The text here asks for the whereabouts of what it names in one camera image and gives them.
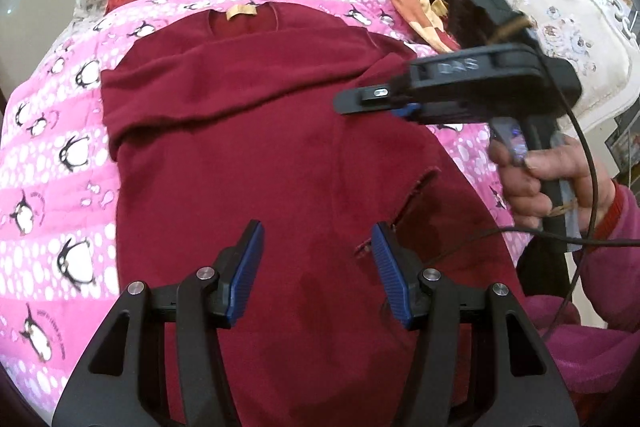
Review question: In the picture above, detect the dark red sweater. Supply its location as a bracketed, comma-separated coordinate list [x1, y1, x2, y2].
[101, 3, 518, 426]

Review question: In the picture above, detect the magenta sleeve forearm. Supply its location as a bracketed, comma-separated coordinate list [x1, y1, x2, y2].
[519, 181, 640, 413]

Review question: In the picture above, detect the person right hand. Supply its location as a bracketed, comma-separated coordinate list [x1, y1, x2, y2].
[487, 134, 618, 233]

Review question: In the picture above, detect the orange cartoon blanket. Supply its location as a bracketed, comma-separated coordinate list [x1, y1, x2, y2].
[390, 0, 460, 54]

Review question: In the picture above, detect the white upholstered chair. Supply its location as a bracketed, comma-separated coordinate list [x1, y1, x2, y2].
[506, 0, 639, 132]

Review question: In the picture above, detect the pink penguin blanket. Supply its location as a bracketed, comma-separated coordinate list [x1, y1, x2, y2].
[1, 0, 510, 410]

